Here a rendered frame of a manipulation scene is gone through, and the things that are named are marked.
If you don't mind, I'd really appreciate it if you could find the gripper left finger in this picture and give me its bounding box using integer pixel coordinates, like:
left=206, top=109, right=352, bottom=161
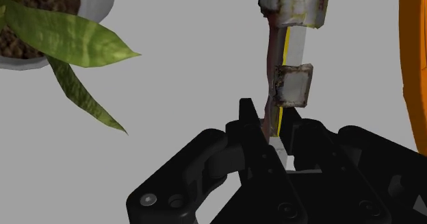
left=126, top=97, right=309, bottom=224

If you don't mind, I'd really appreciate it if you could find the potted plant in white pot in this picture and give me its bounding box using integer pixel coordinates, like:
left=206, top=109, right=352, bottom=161
left=0, top=0, right=142, bottom=136

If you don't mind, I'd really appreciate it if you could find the orange rounded object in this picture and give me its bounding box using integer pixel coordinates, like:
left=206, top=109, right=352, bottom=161
left=398, top=0, right=427, bottom=154

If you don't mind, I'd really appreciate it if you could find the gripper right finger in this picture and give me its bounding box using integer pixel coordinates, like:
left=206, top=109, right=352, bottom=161
left=279, top=107, right=427, bottom=224

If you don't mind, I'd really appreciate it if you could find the white long-handled kitchen tool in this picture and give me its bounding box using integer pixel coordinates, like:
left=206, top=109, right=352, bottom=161
left=257, top=0, right=331, bottom=172

